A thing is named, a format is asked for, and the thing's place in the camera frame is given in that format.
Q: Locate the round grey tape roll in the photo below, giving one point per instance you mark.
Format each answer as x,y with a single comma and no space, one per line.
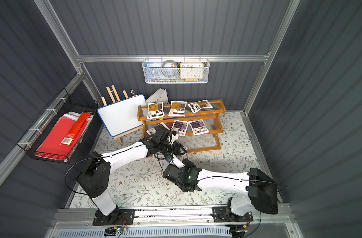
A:
169,68

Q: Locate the white book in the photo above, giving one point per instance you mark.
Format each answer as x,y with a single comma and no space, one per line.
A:
159,96

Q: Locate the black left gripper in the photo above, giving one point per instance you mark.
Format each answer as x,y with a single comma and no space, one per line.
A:
175,147

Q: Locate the small green circuit board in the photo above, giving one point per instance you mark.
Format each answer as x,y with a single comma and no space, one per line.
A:
114,232

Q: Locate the red folder stack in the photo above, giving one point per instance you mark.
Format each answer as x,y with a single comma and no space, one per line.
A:
52,148

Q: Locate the purple coffee bag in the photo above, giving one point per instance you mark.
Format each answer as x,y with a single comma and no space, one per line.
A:
162,127
198,127
180,127

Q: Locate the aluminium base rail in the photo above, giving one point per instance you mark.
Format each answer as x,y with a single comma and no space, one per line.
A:
167,216

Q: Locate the blue box in basket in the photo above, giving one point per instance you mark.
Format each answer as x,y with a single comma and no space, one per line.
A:
153,64

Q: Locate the white wire wall basket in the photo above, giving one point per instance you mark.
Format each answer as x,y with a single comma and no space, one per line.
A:
154,75

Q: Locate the red long box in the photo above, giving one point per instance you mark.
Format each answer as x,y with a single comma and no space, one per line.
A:
72,133

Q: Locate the yellow square clock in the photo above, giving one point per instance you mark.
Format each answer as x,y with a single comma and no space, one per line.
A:
191,70

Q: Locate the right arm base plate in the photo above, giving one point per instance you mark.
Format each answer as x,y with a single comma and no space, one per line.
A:
232,214

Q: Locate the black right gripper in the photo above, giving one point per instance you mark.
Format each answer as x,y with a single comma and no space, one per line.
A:
170,171

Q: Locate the wooden easel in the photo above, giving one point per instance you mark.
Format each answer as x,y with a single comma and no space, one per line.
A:
115,98

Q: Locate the black wire side basket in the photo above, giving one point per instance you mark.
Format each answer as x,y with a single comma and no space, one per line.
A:
43,141

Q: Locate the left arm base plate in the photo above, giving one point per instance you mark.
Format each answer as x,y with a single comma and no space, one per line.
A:
117,217

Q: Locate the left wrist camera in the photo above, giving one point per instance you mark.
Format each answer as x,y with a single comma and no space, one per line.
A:
173,137

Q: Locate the orange wooden three-tier shelf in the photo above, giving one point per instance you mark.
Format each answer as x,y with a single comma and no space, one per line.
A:
211,117

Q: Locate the white board blue frame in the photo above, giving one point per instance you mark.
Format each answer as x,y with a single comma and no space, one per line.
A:
121,117

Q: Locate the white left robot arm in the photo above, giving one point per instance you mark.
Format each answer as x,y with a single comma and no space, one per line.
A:
95,178

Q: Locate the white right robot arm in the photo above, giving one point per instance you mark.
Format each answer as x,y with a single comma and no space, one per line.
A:
254,189

